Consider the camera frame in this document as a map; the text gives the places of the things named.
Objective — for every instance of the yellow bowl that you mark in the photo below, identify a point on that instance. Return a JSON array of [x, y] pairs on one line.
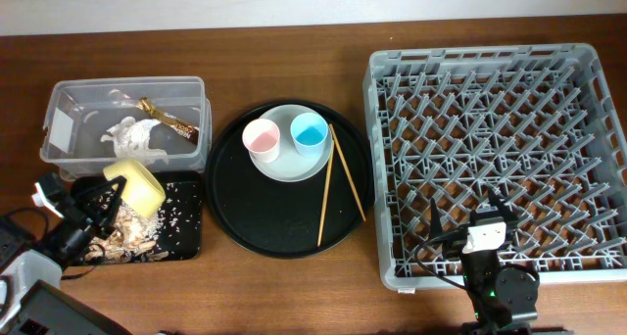
[[142, 191]]

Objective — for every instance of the wooden chopstick right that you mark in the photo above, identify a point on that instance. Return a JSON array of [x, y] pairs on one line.
[[347, 172]]

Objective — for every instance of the black rectangular tray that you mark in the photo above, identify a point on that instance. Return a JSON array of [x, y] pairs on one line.
[[188, 237]]

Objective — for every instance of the wooden chopstick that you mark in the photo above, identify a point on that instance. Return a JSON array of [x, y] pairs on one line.
[[347, 172], [328, 175]]

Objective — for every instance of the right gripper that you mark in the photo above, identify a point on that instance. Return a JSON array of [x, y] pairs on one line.
[[510, 218]]

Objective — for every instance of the wooden chopstick left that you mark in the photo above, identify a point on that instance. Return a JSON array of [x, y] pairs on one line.
[[328, 175]]

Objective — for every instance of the grey dishwasher rack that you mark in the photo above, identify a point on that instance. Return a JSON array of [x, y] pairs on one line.
[[535, 124]]

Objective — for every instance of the blue cup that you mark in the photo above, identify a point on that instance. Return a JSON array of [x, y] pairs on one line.
[[309, 132]]

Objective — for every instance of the clear plastic bin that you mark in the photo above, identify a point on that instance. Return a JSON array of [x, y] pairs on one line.
[[80, 111]]

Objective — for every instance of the nut shells and rice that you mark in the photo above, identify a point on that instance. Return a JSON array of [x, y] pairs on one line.
[[132, 237]]

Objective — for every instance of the white napkin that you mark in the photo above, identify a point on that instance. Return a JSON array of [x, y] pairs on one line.
[[131, 138]]

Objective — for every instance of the round black tray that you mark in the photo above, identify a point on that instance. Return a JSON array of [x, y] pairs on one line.
[[281, 220]]

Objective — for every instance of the pink cup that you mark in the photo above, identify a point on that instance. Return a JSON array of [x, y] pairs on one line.
[[261, 137]]

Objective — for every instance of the grey round plate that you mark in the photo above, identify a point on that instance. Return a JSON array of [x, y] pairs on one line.
[[290, 166]]

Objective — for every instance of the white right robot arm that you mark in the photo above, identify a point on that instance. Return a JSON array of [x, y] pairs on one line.
[[503, 295]]

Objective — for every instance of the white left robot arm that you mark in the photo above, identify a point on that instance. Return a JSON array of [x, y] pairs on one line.
[[31, 299]]

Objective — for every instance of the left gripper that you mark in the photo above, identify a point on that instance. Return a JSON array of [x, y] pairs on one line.
[[71, 214]]

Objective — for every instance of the gold coffee sachet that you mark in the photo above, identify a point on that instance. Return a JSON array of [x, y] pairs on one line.
[[188, 131]]

